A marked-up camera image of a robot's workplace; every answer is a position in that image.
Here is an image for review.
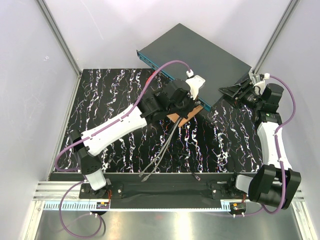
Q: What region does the brown wooden board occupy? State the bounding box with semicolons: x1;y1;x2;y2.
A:
167;104;204;126

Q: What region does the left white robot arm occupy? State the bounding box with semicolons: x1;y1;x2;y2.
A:
70;76;203;198

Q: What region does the white slotted cable duct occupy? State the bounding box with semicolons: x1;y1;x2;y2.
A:
44;200;231;212

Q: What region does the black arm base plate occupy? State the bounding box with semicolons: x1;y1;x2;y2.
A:
79;172;254;200

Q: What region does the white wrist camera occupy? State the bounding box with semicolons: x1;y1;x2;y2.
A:
185;69;206;100
250;73;271;92

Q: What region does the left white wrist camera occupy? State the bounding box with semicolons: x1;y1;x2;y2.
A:
185;69;206;100

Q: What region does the grey ethernet cable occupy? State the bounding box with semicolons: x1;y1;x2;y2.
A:
138;119;180;178
141;119;181;183

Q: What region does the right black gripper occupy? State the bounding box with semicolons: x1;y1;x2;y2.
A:
218;78;263;111

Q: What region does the dark teal network switch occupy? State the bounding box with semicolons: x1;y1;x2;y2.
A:
137;23;251;111

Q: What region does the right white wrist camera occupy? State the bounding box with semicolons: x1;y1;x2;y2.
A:
250;73;271;92

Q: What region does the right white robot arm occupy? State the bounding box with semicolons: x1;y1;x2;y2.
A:
219;79;302;214

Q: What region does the black marble pattern mat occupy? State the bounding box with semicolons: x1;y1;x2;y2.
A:
59;72;263;175

